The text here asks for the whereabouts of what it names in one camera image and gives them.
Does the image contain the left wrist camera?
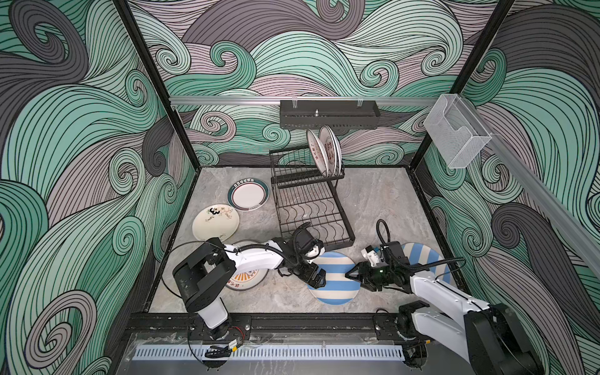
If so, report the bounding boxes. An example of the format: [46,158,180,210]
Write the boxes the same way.
[303,241,325,263]

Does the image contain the aluminium rail back wall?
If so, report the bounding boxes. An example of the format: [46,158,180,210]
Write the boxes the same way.
[169,95,438,107]

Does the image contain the green-rimmed white plate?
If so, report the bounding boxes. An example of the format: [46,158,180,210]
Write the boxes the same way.
[227,177,270,212]

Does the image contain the white plate red characters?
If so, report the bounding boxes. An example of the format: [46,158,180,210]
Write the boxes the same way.
[320,126,339,177]

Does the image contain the black wire dish rack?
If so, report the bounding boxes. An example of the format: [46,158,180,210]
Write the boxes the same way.
[269,146,356,252]

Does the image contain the cream plate black drawing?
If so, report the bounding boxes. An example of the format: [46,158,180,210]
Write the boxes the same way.
[192,204,240,242]

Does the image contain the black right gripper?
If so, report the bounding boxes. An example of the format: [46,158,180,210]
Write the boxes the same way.
[344,260,394,288]

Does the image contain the aluminium rail wall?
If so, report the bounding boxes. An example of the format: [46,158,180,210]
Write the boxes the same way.
[462,98,599,276]
[169,95,438,107]

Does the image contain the orange sunburst plate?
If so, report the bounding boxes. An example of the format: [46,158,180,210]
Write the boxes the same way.
[306,129,329,178]
[227,251,269,292]

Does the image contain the blue striped plate right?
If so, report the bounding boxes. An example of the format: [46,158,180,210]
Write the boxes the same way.
[402,242,456,286]

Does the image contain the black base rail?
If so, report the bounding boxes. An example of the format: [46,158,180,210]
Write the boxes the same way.
[126,310,428,342]

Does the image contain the black wall-mounted tray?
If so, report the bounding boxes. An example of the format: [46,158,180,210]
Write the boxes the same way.
[279,100,381,130]

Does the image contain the white plate green flower outline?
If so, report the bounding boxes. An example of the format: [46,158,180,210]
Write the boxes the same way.
[332,131,342,176]

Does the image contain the white slotted cable duct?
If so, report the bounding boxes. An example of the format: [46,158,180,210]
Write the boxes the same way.
[132,344,405,362]

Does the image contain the blue striped plate large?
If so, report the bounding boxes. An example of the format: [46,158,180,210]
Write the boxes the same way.
[308,252,360,306]

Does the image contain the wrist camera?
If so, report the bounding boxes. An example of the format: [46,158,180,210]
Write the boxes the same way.
[361,245,381,268]
[303,241,325,263]

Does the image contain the aluminium rail right wall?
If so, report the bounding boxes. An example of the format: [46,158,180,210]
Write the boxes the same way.
[462,98,599,276]

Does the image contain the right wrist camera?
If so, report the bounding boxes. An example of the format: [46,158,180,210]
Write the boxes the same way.
[361,245,381,268]

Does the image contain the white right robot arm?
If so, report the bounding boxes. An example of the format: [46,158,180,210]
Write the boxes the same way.
[345,219,545,374]

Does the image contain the clear acrylic wall box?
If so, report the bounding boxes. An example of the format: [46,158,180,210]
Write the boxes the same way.
[423,94,492,170]

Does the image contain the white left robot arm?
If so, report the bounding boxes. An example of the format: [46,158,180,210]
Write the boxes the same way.
[172,223,326,340]

